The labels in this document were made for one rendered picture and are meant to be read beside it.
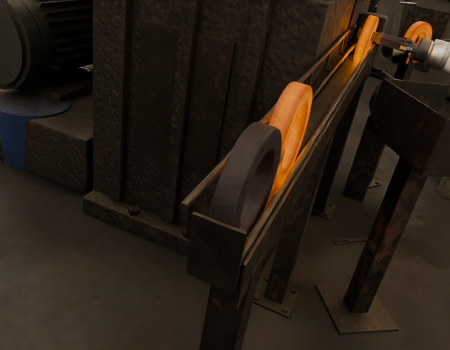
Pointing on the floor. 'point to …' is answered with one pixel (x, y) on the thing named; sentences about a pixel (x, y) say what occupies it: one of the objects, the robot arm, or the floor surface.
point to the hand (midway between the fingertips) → (367, 35)
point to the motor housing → (364, 160)
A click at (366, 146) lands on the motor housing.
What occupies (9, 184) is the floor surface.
